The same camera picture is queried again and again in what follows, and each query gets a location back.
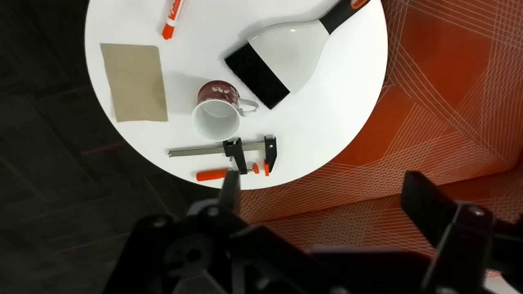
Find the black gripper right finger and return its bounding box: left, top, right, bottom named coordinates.
left=400, top=170, right=494, bottom=294

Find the orange patterned sofa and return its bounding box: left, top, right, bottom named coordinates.
left=238, top=0, right=523, bottom=279

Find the orange and white marker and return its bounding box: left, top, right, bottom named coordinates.
left=159, top=0, right=186, bottom=41

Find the bar clamp orange handle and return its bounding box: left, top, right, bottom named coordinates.
left=166, top=135, right=279, bottom=184

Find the brown paper sheet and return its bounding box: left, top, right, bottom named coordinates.
left=97, top=42, right=169, bottom=124

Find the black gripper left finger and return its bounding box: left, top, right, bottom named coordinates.
left=186, top=168, right=253, bottom=242

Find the red cup white inside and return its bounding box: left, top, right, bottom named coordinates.
left=190, top=78, right=259, bottom=140

